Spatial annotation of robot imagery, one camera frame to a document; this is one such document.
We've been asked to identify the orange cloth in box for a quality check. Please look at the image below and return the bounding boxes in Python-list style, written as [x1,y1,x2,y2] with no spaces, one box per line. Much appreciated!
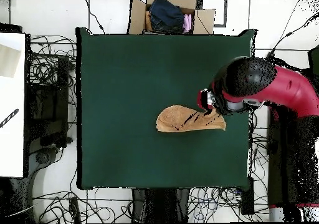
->
[145,10,153,31]

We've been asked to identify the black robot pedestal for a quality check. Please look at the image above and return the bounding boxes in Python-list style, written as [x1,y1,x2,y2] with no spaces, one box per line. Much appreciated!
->
[131,187,191,223]

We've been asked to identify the black rectangular box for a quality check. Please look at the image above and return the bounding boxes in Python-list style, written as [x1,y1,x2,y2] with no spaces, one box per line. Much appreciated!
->
[240,177,255,216]

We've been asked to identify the orange terry towel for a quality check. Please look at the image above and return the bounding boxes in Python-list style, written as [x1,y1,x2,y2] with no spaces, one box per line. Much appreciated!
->
[156,104,227,133]

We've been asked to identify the pink garment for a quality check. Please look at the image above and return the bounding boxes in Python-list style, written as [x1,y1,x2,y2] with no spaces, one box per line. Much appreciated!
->
[183,13,193,34]

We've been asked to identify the white board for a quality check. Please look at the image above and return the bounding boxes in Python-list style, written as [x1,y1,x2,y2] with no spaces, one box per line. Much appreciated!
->
[0,32,26,178]

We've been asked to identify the black cable tangle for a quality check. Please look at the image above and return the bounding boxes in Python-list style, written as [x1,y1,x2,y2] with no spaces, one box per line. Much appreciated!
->
[33,188,133,223]
[29,35,78,105]
[188,187,269,223]

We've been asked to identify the brown cardboard box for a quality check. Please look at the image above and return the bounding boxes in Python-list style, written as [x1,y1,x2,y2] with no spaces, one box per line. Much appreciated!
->
[128,0,216,36]

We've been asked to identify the blue jeans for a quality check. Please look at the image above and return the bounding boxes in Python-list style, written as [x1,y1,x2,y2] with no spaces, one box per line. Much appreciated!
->
[148,0,186,32]

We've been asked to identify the black equipment rack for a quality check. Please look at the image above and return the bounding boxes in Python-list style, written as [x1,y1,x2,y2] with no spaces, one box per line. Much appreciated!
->
[26,56,74,155]

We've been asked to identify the black striped tool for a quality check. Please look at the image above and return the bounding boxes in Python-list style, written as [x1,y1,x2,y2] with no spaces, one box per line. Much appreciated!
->
[0,108,20,129]

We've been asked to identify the black cable with adapter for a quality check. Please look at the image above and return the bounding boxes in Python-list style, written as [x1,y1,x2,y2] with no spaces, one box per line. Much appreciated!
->
[265,0,319,60]

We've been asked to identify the thin black cable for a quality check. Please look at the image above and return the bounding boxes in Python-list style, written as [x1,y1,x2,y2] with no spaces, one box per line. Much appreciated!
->
[82,0,106,34]

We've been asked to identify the dark green table cloth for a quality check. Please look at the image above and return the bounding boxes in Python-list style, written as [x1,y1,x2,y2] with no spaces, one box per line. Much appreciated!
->
[75,27,257,190]

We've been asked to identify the beige paper sheet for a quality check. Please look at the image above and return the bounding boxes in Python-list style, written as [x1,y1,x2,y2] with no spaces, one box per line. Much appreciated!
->
[0,43,21,79]

